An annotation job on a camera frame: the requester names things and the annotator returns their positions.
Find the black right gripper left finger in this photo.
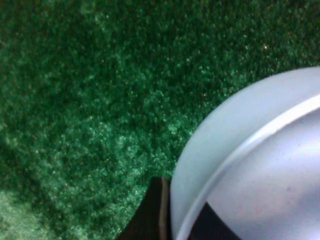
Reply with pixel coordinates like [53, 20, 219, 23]
[119, 176, 172, 240]

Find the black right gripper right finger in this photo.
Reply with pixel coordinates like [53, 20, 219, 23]
[188, 202, 240, 240]

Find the light blue plastic bowl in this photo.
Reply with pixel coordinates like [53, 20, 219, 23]
[170, 67, 320, 240]

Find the green velvet table cloth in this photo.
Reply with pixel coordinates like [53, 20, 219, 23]
[0, 0, 320, 240]

